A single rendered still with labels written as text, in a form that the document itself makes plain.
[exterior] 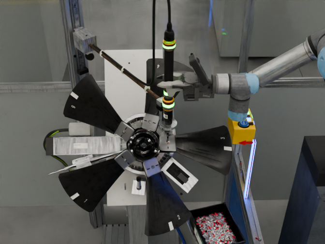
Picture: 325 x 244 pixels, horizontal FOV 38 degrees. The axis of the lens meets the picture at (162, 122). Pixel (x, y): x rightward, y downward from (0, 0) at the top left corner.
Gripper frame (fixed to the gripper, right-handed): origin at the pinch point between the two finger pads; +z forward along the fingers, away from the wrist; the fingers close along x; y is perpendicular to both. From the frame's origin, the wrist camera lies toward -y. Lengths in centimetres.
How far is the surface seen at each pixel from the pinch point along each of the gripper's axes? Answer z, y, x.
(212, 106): -32, 65, 70
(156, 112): 1.2, 19.2, 5.6
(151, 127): 3.2, 24.5, 3.2
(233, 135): -35, 45, 21
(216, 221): -24, 64, -12
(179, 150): -7.5, 30.3, -4.7
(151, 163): 3.5, 36.4, -5.1
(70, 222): 55, 149, 59
